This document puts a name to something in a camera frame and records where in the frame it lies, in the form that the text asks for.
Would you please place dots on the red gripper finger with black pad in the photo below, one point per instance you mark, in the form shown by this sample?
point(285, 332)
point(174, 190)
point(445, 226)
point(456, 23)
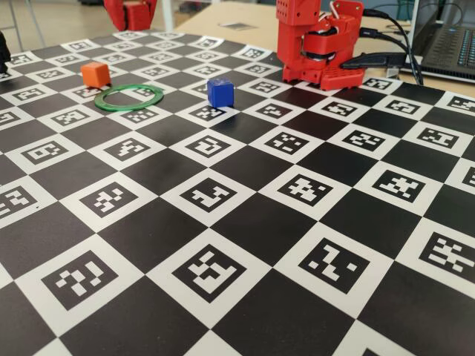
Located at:
point(152, 11)
point(116, 13)

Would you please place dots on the red cube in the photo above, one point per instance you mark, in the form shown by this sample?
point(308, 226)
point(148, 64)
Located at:
point(137, 16)

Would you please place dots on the orange cube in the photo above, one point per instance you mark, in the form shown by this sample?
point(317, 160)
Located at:
point(95, 74)

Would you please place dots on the blue cube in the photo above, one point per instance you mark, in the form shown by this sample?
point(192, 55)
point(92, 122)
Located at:
point(220, 92)

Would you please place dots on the white table leg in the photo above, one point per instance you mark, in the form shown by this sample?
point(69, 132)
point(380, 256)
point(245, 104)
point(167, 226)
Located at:
point(168, 15)

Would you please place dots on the small printed marker card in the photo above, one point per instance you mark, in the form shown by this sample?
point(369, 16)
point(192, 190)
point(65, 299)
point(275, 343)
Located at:
point(237, 26)

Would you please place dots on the black stand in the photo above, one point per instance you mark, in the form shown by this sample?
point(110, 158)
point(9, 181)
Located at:
point(3, 52)

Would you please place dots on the black white marker checkerboard mat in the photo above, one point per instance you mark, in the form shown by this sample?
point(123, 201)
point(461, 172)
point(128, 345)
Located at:
point(237, 222)

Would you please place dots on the dark laptop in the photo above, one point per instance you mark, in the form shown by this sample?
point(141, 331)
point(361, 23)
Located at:
point(445, 41)

